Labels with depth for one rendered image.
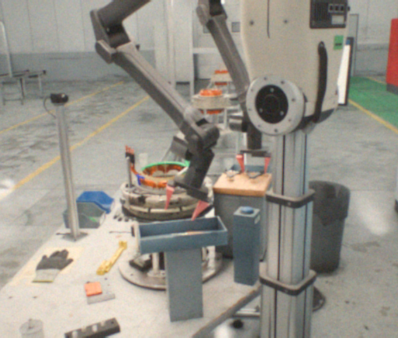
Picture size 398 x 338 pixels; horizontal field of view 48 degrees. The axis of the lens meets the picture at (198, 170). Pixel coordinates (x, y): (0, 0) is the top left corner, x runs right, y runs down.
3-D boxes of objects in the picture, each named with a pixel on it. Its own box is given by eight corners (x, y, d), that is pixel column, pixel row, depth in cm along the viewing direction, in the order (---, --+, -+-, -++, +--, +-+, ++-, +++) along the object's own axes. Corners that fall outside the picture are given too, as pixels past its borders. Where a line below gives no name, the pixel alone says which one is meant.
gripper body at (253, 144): (241, 150, 170) (241, 131, 168) (268, 151, 168) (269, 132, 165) (239, 154, 164) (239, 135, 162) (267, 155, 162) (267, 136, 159)
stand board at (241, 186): (224, 176, 181) (224, 170, 180) (271, 179, 175) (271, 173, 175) (212, 193, 162) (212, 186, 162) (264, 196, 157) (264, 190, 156)
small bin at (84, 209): (107, 217, 211) (106, 202, 209) (98, 229, 197) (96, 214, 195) (74, 217, 212) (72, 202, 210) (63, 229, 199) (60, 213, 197)
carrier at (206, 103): (196, 126, 407) (195, 92, 398) (237, 127, 397) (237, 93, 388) (183, 135, 371) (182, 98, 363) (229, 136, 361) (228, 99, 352)
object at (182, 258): (146, 328, 130) (139, 240, 121) (143, 307, 140) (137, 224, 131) (228, 316, 134) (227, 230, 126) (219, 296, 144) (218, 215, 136)
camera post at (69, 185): (80, 236, 191) (65, 103, 175) (75, 239, 189) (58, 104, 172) (75, 234, 193) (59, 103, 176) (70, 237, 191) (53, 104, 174)
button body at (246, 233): (233, 282, 153) (233, 213, 145) (240, 272, 159) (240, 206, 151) (253, 286, 150) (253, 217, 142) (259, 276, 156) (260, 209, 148)
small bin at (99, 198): (116, 204, 227) (115, 190, 224) (109, 215, 213) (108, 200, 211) (85, 204, 228) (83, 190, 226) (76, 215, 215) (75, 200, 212)
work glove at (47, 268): (48, 251, 179) (48, 246, 178) (81, 251, 178) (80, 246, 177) (20, 282, 156) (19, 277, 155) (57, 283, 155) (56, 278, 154)
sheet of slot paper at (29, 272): (44, 246, 183) (44, 244, 183) (88, 246, 181) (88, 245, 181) (6, 286, 154) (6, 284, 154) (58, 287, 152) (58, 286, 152)
